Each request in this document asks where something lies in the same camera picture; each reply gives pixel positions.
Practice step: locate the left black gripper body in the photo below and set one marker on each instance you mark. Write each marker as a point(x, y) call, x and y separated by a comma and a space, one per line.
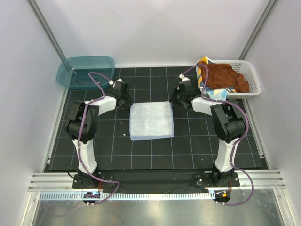
point(122, 96)

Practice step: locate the brown towel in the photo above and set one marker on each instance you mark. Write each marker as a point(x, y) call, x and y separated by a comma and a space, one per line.
point(224, 76)

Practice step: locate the colourful patterned towel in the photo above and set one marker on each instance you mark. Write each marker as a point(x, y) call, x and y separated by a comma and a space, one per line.
point(220, 93)

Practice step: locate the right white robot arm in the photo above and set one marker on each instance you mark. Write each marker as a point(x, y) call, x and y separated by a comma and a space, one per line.
point(229, 121)

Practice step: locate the white slotted cable duct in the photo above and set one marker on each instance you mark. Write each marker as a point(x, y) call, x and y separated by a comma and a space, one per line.
point(94, 196)

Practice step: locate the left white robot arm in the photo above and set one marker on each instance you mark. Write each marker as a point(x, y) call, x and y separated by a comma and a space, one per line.
point(83, 123)

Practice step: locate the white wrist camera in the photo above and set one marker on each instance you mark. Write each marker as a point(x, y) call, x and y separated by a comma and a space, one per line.
point(184, 78)
point(117, 84)

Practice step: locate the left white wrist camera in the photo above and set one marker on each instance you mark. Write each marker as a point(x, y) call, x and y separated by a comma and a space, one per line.
point(117, 84)

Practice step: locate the white plastic basket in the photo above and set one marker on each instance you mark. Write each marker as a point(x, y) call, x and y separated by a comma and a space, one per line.
point(240, 66)

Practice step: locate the left aluminium corner post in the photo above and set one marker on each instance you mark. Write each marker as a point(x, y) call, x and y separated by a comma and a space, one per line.
point(46, 28)

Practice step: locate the aluminium corner post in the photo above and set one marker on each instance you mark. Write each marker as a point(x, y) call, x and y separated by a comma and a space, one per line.
point(258, 28)
point(46, 28)

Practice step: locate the blue bear towel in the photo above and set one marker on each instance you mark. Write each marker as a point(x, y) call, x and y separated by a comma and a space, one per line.
point(151, 120)

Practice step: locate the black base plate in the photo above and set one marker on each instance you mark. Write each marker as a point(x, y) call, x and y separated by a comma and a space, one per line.
point(173, 181)

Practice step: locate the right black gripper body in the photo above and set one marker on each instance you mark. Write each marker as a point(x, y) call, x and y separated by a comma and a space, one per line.
point(181, 97)

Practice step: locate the right aluminium corner post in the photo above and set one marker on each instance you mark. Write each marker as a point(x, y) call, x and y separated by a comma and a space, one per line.
point(258, 28)

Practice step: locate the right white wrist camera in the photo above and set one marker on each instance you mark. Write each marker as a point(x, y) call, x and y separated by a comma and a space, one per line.
point(184, 78)

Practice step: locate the teal plastic tub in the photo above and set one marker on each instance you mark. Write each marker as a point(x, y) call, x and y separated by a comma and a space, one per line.
point(81, 73)

